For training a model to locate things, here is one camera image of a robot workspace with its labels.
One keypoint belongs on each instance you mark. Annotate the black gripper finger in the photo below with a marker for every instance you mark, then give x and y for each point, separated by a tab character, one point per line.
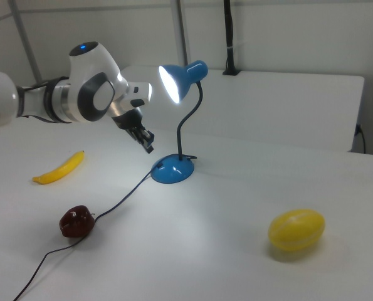
148	135
140	141

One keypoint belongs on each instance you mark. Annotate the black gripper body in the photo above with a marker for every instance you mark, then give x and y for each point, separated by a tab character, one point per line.
129	120

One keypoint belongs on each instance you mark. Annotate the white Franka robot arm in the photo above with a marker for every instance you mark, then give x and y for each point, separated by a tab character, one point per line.
89	91

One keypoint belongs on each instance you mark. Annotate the blue desk lamp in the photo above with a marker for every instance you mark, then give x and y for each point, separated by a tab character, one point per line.
173	169

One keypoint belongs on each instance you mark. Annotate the yellow toy banana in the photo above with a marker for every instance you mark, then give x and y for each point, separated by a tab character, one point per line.
60	170

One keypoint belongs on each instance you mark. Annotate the dark red toy apple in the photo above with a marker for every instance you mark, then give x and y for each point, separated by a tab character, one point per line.
76	222

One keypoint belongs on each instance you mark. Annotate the yellow striped toy melon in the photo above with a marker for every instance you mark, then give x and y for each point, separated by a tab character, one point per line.
296	230

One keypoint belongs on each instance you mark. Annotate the grey metal frame post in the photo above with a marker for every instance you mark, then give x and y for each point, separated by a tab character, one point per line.
183	31

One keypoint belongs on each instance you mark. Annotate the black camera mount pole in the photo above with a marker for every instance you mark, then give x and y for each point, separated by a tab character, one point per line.
229	40

